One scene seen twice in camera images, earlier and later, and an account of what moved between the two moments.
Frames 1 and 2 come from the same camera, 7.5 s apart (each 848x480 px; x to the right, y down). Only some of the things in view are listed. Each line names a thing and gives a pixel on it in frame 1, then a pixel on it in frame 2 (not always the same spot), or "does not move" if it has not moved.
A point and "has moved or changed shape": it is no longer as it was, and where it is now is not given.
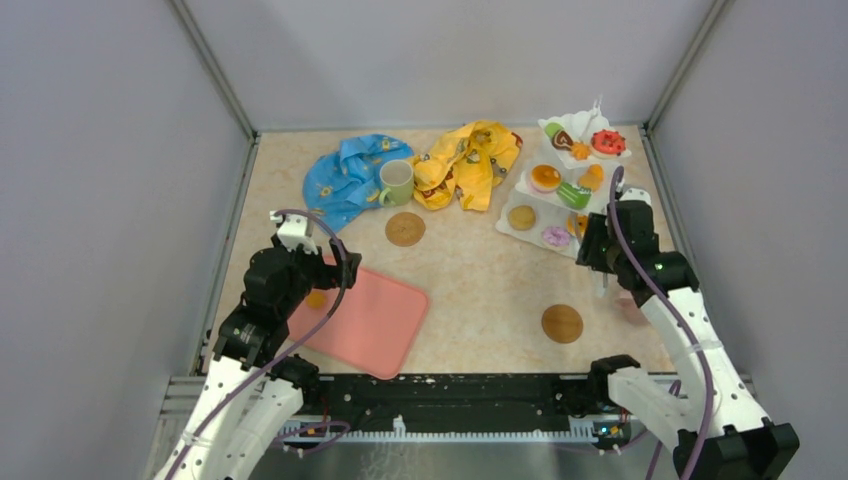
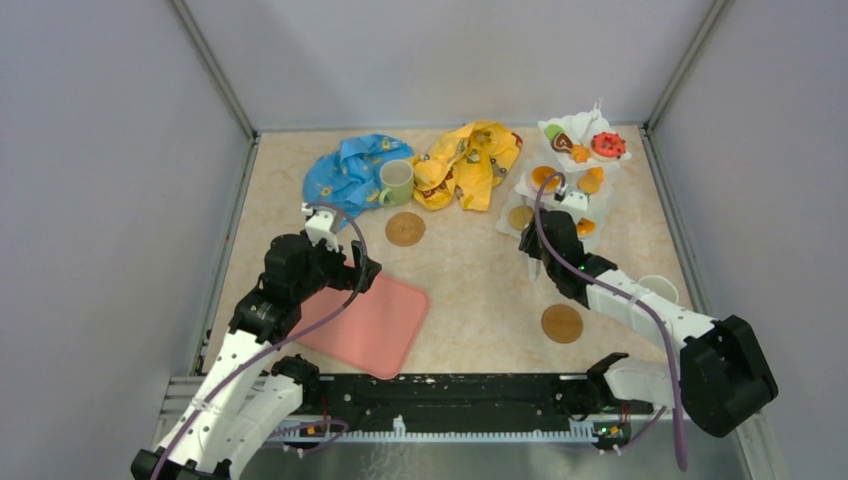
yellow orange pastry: [545, 177] does not move
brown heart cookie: [561, 140] does not move
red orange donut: [608, 142] does not move
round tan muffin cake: [522, 217] does not move
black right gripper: [588, 255] to [529, 244]
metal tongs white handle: [599, 277] has moved or changed shape
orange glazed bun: [577, 224] does not move
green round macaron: [552, 128] does not move
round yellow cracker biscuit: [595, 173] to [588, 184]
